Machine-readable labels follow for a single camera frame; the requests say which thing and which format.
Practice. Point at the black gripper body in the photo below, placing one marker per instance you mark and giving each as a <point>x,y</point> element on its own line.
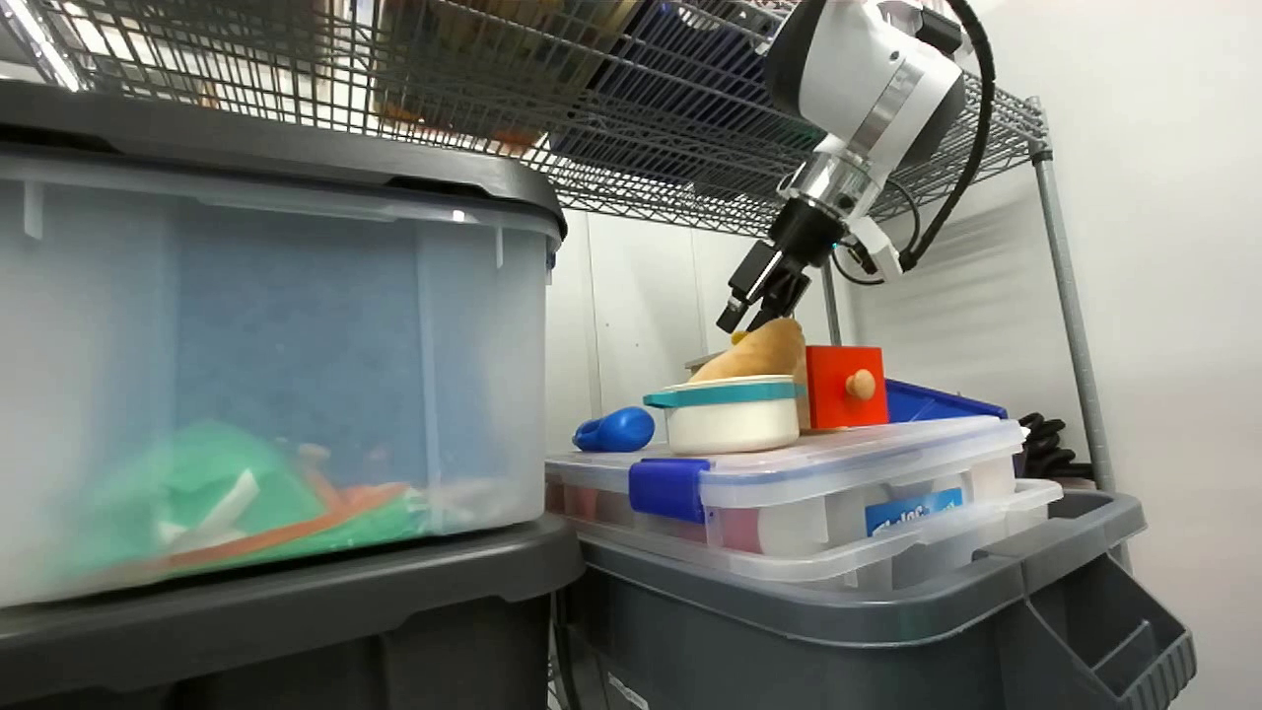
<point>808,240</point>

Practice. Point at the gripper finger with metal pad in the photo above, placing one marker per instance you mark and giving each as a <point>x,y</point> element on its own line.
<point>743,281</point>
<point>778,299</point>

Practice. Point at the brown bread toy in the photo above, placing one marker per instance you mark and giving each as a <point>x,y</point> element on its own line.
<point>761,356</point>

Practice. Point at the orange red box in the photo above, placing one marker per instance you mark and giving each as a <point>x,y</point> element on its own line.
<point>831,398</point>

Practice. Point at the white bowl teal band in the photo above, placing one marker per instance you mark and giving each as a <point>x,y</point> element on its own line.
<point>723,425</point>

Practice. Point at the clear compartment container blue latches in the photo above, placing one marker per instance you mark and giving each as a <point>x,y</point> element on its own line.
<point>840,460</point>

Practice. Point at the blue flat plastic piece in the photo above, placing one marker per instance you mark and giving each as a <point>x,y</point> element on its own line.
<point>933,403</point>

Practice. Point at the blue round toy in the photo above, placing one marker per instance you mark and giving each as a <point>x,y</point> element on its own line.
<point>616,431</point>

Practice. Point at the dark blue storage bin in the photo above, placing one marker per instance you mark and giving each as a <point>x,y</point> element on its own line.
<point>682,80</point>

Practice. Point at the blue container latch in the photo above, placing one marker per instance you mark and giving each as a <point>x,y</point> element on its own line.
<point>669,490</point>

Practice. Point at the large clear plastic container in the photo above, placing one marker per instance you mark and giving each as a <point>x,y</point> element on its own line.
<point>999,507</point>

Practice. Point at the brown box on mesh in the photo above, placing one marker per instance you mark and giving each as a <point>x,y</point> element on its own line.
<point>498,66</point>

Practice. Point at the grey plastic storage bin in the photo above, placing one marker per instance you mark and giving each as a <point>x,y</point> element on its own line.
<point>790,658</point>

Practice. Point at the clear tote dark grey lid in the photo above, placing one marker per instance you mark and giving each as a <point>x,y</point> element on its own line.
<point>328,328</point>

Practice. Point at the orange flat item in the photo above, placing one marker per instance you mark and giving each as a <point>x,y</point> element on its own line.
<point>356,507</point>

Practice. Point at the green soft item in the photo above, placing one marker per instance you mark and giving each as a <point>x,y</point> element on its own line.
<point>198,495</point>

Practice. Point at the dark grey storage bin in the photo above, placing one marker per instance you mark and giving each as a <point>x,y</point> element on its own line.
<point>260,633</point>

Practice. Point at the metal shelf post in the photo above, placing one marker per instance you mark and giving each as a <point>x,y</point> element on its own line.
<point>1076,328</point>
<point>832,318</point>

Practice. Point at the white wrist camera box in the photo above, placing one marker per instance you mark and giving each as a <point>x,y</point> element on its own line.
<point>871,241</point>

